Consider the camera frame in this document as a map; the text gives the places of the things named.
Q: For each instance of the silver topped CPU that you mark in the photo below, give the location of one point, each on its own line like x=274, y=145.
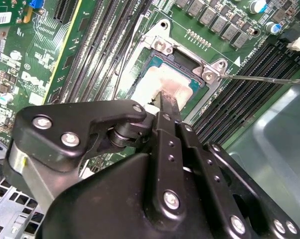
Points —
x=170, y=82

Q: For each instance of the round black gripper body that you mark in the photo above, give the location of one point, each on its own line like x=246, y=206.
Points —
x=110, y=199

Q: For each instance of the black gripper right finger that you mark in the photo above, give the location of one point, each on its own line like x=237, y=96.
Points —
x=214, y=174

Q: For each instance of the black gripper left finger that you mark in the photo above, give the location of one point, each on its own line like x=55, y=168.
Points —
x=52, y=139

